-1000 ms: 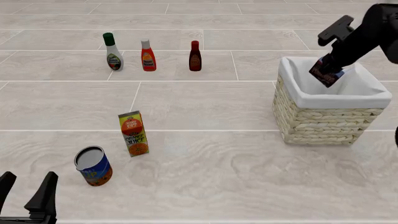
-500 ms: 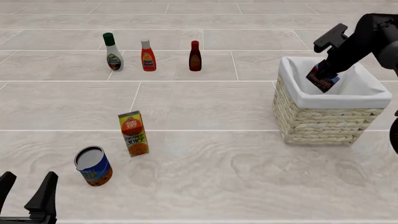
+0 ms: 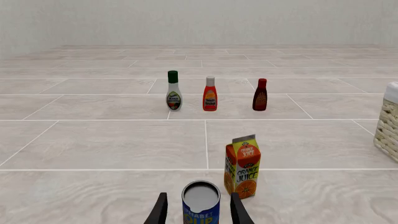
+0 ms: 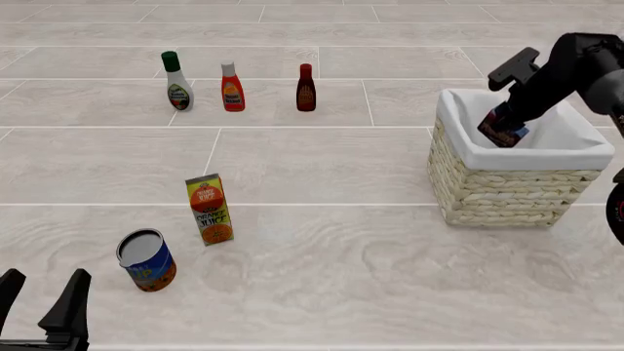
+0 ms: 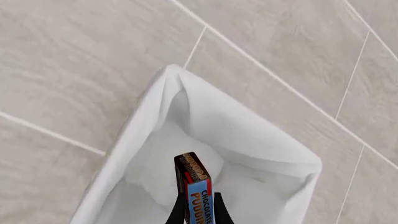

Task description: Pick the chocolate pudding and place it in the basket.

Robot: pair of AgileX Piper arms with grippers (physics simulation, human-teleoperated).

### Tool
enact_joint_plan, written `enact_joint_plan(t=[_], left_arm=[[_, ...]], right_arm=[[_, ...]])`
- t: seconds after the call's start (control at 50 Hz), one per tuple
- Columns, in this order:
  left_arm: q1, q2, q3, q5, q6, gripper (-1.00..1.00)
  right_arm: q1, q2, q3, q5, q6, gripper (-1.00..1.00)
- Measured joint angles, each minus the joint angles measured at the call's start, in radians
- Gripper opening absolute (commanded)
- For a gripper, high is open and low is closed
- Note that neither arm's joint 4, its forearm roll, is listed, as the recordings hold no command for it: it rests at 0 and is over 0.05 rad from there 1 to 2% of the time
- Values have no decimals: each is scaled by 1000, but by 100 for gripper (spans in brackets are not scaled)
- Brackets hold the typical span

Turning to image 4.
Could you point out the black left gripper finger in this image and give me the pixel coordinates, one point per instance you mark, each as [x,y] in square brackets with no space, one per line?
[11,289]
[68,311]

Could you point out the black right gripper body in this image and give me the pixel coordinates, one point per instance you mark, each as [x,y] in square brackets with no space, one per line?
[529,104]

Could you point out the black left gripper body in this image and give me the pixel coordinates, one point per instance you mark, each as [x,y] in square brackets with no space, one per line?
[39,345]

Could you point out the chocolate pudding box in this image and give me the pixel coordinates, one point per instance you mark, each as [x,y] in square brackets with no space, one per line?
[502,131]

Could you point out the black and grey right robot arm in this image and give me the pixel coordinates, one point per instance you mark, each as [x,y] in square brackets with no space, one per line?
[580,62]

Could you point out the white cloth basket liner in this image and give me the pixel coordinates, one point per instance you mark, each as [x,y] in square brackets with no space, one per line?
[551,153]

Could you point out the pale woven wicker basket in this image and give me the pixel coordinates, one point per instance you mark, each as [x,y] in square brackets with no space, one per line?
[507,194]

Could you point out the blue and orange soup tin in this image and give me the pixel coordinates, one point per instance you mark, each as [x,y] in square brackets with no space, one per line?
[148,267]

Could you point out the orange juice carton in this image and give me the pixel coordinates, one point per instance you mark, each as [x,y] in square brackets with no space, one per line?
[212,212]

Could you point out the dark red sauce bottle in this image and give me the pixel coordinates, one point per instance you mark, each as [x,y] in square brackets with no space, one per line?
[305,91]

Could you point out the white dressing bottle green cap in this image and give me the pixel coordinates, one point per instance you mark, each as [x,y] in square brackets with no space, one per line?
[178,89]

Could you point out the orange sauce bottle white cap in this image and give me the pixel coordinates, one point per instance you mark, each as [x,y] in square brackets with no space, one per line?
[233,91]

